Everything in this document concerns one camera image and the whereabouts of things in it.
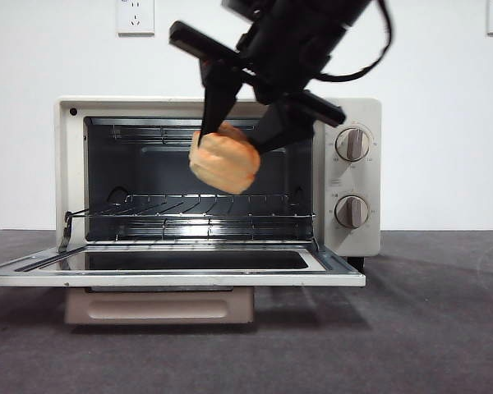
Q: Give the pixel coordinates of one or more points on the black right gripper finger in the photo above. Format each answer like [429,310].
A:
[219,94]
[283,129]

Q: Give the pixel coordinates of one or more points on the golden bread loaf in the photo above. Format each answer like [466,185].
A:
[224,164]

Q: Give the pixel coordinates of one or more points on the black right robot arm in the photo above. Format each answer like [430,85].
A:
[353,8]

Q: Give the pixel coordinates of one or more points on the metal door link hook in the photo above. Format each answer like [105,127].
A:
[67,230]

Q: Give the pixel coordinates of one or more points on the cream Toshiba toaster oven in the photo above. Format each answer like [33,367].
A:
[374,184]

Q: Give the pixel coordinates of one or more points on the cream temperature knob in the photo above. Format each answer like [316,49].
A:
[353,144]

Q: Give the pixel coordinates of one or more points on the cream timer knob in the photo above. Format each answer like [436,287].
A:
[352,212]

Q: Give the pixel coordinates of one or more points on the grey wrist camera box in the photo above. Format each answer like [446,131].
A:
[240,7]

